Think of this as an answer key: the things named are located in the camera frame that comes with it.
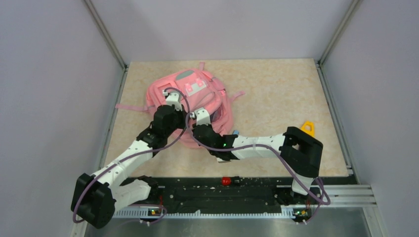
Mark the aluminium frame rail right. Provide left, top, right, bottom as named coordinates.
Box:
left=315, top=0, right=364, bottom=184

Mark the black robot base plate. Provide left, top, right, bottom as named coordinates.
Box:
left=95, top=176, right=361, bottom=217

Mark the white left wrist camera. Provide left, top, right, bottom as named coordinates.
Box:
left=163, top=91, right=183, bottom=111

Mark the aluminium frame rail left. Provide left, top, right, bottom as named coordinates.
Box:
left=83, top=0, right=127, bottom=169

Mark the red black stamp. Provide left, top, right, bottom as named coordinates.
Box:
left=221, top=176, right=241, bottom=186

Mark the pink student backpack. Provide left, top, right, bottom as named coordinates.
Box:
left=115, top=62, right=245, bottom=135

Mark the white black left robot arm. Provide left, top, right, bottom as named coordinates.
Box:
left=71, top=105, right=190, bottom=229

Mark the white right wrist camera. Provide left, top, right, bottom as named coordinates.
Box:
left=190, top=107, right=211, bottom=126

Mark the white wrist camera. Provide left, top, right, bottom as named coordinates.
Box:
left=163, top=91, right=183, bottom=111
left=190, top=107, right=211, bottom=126

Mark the aluminium frame rail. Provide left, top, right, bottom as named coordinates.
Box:
left=315, top=0, right=364, bottom=184
left=83, top=0, right=127, bottom=169

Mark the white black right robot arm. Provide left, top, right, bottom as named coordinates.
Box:
left=188, top=124, right=324, bottom=203

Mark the yellow triangular toy block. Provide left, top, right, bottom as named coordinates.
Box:
left=300, top=120, right=315, bottom=137

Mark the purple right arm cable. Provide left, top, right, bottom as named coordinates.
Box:
left=185, top=112, right=331, bottom=225

